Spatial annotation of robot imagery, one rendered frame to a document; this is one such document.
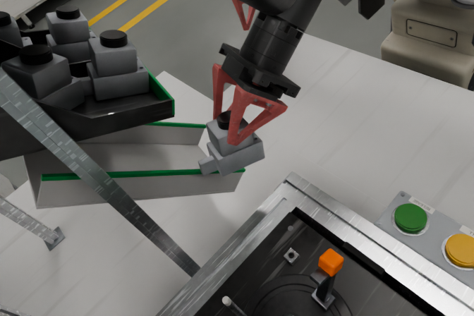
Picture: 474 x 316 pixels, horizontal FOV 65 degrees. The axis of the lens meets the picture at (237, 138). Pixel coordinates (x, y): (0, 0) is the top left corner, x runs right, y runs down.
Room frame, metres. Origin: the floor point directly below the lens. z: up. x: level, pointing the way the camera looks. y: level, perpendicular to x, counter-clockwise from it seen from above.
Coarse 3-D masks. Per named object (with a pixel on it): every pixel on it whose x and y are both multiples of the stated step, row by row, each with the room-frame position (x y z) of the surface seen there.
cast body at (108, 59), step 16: (112, 32) 0.41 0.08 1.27; (96, 48) 0.39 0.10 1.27; (112, 48) 0.39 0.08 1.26; (128, 48) 0.38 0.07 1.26; (96, 64) 0.38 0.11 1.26; (112, 64) 0.38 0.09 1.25; (128, 64) 0.38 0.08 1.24; (96, 80) 0.37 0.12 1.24; (112, 80) 0.37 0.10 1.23; (128, 80) 0.38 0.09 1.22; (144, 80) 0.38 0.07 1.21; (96, 96) 0.37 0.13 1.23; (112, 96) 0.37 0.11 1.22
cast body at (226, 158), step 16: (224, 112) 0.34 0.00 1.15; (208, 128) 0.33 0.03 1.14; (224, 128) 0.31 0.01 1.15; (240, 128) 0.31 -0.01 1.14; (208, 144) 0.33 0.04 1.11; (224, 144) 0.30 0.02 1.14; (240, 144) 0.30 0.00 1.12; (256, 144) 0.30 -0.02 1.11; (208, 160) 0.31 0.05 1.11; (224, 160) 0.29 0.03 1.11; (240, 160) 0.30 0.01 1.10; (256, 160) 0.30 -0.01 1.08
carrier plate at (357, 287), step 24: (288, 216) 0.27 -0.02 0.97; (264, 240) 0.25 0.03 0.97; (288, 240) 0.23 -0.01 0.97; (312, 240) 0.22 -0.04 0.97; (264, 264) 0.21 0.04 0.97; (288, 264) 0.20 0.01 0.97; (312, 264) 0.19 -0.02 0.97; (240, 288) 0.20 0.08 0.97; (336, 288) 0.15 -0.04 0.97; (360, 288) 0.13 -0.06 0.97; (384, 288) 0.12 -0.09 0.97; (216, 312) 0.18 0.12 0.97; (360, 312) 0.11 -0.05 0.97; (384, 312) 0.10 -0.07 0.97; (408, 312) 0.09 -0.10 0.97
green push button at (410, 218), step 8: (400, 208) 0.21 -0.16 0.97; (408, 208) 0.20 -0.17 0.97; (416, 208) 0.20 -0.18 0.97; (400, 216) 0.20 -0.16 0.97; (408, 216) 0.19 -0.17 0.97; (416, 216) 0.19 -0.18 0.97; (424, 216) 0.18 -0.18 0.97; (400, 224) 0.19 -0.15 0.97; (408, 224) 0.18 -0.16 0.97; (416, 224) 0.18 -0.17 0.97; (424, 224) 0.17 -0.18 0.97; (408, 232) 0.17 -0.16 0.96; (416, 232) 0.17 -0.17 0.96
